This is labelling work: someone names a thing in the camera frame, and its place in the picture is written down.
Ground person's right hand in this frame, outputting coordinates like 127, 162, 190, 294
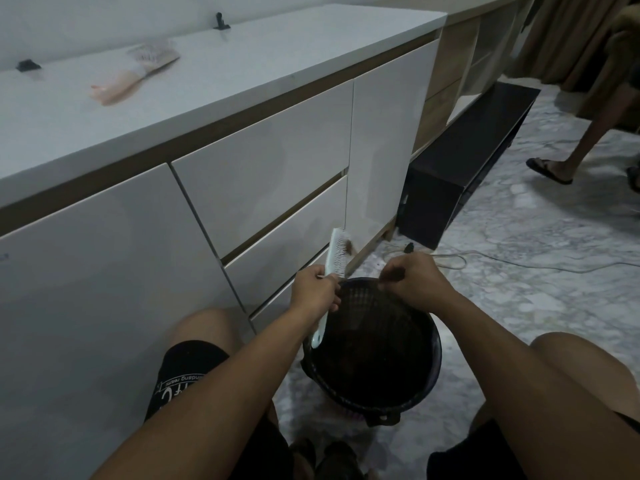
377, 252, 458, 314

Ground person's left hand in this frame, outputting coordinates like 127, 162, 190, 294
289, 265, 344, 323

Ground white hairbrush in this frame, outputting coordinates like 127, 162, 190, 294
311, 227, 349, 349

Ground person's right forearm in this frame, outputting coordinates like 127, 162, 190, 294
425, 287, 640, 480

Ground person's left forearm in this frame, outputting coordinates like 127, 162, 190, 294
92, 301, 327, 480

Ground black plastic mesh basket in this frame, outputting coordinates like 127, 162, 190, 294
300, 277, 443, 428

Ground person's left leg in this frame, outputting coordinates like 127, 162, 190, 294
167, 308, 252, 375

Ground person's leg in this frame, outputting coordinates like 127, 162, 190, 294
167, 308, 252, 375
470, 332, 640, 435
542, 77, 640, 181

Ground white cabinet with drawers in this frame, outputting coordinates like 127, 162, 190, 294
0, 2, 448, 480

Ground black low bench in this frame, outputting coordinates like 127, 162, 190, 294
398, 81, 542, 251

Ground black shorts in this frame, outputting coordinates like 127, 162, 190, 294
144, 340, 640, 480

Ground dark shoe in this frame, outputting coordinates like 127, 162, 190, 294
317, 441, 367, 480

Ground person's right leg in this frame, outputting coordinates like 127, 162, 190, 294
470, 332, 640, 435

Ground wooden shelf unit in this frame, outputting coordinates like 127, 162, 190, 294
410, 0, 536, 156

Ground pink hairbrush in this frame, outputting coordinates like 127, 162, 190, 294
90, 41, 181, 106

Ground brown curtain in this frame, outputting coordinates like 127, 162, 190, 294
509, 0, 627, 93

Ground white cable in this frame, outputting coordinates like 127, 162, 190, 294
384, 244, 640, 275

